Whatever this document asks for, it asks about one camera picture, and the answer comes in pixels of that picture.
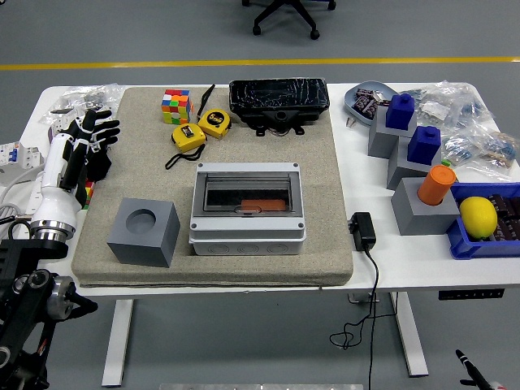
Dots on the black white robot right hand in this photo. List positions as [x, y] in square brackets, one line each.
[473, 371]

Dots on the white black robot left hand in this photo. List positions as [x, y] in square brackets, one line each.
[61, 183]

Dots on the grey junction box clear lid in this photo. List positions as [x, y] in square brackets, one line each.
[248, 239]

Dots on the orange cylinder battery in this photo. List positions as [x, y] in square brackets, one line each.
[264, 204]
[436, 185]

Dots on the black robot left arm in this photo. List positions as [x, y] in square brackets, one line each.
[24, 284]

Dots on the blue block battery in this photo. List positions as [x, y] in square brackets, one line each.
[400, 111]
[424, 144]

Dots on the small colourful puzzle cube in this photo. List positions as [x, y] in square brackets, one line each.
[89, 195]

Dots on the white circuit breaker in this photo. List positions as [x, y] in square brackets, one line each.
[24, 156]

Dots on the white desk leg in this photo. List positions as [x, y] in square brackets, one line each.
[118, 345]
[410, 337]

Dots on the black desk control panel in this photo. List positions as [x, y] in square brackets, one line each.
[471, 294]

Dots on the clear bag of parts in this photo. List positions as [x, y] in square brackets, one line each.
[447, 101]
[487, 150]
[81, 94]

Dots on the grey-brown fabric mat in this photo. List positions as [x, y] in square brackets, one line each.
[130, 122]

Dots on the grey holder block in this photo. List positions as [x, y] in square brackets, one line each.
[400, 172]
[142, 248]
[414, 217]
[382, 138]

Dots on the blue plastic bin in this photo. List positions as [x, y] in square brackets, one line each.
[479, 248]

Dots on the large colourful puzzle cube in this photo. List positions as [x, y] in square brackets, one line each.
[176, 106]

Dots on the yellow lemon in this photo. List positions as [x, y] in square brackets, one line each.
[478, 217]

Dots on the yellow tape measure black label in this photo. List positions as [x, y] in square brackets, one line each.
[215, 121]

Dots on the black power adapter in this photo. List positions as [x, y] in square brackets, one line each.
[362, 230]

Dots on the small green piece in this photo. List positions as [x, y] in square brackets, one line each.
[447, 162]

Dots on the black wrapped device case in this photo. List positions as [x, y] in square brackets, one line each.
[276, 95]

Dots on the small metal clip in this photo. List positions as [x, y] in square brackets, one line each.
[352, 122]

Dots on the black office chair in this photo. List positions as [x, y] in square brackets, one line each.
[284, 12]

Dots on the dark wrapped candies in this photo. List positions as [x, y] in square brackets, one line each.
[365, 105]

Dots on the blue-grey shallow dish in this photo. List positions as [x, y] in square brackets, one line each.
[351, 95]

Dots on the white wall socket panel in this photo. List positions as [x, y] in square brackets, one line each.
[59, 126]

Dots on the metal desk bracket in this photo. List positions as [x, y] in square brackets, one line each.
[361, 298]

